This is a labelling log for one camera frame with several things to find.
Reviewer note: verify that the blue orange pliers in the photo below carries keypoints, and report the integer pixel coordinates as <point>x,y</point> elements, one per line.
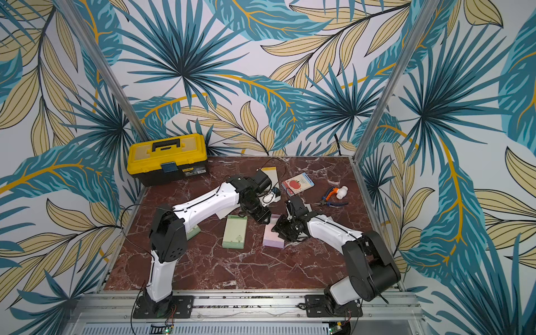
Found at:
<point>330,200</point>

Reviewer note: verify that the green house lucky day pad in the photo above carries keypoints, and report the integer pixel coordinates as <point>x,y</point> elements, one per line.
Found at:
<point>193,232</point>

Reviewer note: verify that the red apple memo pad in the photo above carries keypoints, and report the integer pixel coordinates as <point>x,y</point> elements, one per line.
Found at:
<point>297,184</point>

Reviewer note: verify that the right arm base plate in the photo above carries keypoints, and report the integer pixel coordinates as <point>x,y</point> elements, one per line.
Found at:
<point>321,306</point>

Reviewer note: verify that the yellow black toolbox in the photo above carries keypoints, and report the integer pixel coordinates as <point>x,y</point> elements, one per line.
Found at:
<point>160,162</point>

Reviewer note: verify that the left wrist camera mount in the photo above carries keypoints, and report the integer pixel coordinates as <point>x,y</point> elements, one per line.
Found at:
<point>274,195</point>

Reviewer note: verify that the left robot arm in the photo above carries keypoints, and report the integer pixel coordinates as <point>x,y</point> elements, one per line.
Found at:
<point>168,239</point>

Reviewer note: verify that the aluminium front rail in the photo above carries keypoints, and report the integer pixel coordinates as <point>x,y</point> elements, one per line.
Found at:
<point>280,311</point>

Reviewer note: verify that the yellow top memo pad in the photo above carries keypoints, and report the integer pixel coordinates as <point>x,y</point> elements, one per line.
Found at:
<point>272,173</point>

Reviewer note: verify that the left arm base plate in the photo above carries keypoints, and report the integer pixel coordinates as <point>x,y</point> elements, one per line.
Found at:
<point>172,307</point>

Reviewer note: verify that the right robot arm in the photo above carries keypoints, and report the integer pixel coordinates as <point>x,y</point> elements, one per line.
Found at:
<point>370,265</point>

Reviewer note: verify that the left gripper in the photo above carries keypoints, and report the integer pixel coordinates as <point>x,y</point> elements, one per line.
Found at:
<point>263,217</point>

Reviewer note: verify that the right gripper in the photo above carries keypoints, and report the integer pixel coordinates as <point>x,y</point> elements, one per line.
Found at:
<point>286,226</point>

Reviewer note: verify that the torn lucky day cover page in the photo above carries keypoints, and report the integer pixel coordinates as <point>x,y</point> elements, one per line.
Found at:
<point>225,211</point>

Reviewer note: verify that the purple flower lucky day pad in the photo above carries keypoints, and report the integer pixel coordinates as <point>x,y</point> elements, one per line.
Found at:
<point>270,238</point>

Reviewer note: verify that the green red lucky memo pad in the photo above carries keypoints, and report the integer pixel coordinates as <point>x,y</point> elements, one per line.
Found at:
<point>235,232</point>

